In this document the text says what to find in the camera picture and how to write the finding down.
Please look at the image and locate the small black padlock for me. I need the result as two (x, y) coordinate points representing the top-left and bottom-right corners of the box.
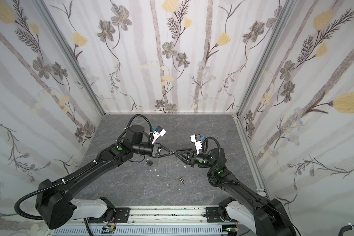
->
(146, 159), (153, 166)

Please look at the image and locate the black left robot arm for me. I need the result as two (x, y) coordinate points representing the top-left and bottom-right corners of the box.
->
(35, 125), (164, 230)

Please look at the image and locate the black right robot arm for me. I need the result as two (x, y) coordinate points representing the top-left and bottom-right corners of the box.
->
(175, 148), (300, 236)

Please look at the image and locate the dark key bunch right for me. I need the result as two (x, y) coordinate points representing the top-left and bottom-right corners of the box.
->
(174, 178), (186, 185)

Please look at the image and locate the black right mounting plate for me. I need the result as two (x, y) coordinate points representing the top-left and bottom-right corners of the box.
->
(205, 206), (224, 223)

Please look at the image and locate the black mounting plate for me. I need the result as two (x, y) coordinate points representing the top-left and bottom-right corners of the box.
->
(114, 207), (130, 224)
(205, 206), (224, 223)

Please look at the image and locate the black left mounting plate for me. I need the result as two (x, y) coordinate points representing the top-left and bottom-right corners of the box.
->
(114, 207), (130, 224)

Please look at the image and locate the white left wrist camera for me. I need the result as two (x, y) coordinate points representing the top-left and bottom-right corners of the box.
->
(152, 126), (166, 144)

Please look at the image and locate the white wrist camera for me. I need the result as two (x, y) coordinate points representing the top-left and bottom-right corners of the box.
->
(190, 134), (205, 154)
(152, 126), (166, 144)

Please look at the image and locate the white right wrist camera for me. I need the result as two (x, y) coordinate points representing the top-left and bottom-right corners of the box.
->
(190, 134), (205, 154)

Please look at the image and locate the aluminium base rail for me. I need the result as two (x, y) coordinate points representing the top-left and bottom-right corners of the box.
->
(43, 200), (255, 229)

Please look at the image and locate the white slotted cable duct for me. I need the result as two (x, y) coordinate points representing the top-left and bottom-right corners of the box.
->
(51, 225), (228, 236)

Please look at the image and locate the black corrugated cable hose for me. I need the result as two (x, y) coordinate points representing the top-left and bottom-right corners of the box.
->
(14, 160), (98, 220)

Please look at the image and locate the black cable bottom right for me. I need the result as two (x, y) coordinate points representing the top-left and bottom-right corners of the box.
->
(338, 225), (354, 236)

